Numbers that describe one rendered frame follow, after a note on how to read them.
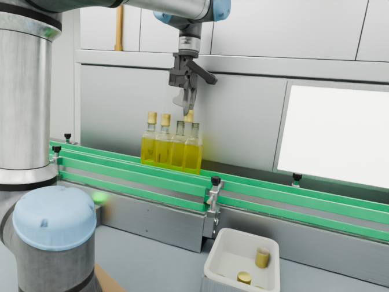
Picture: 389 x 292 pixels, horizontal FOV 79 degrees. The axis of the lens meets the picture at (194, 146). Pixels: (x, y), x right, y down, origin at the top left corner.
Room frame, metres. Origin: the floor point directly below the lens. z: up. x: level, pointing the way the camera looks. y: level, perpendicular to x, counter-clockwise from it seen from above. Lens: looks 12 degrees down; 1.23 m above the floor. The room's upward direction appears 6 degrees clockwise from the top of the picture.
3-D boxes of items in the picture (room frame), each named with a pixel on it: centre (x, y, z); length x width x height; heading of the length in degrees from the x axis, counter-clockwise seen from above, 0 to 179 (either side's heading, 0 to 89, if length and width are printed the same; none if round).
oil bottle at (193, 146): (0.84, 0.00, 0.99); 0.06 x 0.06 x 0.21; 73
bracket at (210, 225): (0.70, -0.08, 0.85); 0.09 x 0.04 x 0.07; 163
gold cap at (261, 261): (0.62, -0.23, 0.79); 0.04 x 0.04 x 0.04
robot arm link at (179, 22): (0.77, 0.09, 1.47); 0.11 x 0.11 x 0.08; 57
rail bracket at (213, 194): (0.68, -0.08, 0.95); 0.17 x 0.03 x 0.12; 163
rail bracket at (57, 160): (0.82, 0.51, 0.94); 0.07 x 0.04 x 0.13; 163
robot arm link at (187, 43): (0.86, 0.05, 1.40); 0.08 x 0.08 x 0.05
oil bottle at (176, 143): (0.86, 0.06, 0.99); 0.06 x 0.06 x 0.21; 72
